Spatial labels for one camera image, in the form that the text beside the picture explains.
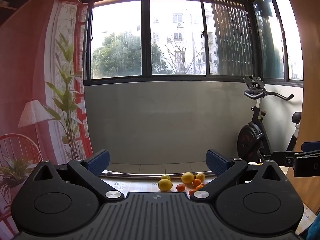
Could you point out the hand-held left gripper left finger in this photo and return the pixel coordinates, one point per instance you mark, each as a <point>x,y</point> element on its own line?
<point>98,162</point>

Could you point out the black framed window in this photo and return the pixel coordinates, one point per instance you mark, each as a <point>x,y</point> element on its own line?
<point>145,42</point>

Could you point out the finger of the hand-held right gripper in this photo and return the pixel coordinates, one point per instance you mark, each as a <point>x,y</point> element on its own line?
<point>311,146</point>
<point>283,158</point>

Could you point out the small yellow-green fruit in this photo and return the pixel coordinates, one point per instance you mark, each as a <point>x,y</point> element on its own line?
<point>165,177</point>

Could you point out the small orange with stem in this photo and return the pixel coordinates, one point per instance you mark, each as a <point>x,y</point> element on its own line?
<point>199,187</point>
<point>196,182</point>

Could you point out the person's blue clothing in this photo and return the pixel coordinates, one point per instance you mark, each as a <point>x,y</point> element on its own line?
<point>315,230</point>

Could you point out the orange mandarin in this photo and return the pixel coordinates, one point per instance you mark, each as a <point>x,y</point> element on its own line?
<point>180,187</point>

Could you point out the large yellow citrus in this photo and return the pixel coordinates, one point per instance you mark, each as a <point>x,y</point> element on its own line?
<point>187,177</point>

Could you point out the yellow lemon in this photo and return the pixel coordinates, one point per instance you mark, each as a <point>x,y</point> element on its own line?
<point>165,185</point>

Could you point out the black exercise bike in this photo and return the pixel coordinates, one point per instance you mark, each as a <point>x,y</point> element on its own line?
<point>250,135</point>

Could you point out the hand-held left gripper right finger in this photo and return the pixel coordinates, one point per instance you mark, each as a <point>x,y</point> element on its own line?
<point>217,163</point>

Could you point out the printed wall tapestry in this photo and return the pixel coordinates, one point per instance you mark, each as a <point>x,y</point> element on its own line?
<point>30,80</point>

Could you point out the small yellow fruit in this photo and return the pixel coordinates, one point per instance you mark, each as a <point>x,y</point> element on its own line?
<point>200,176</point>

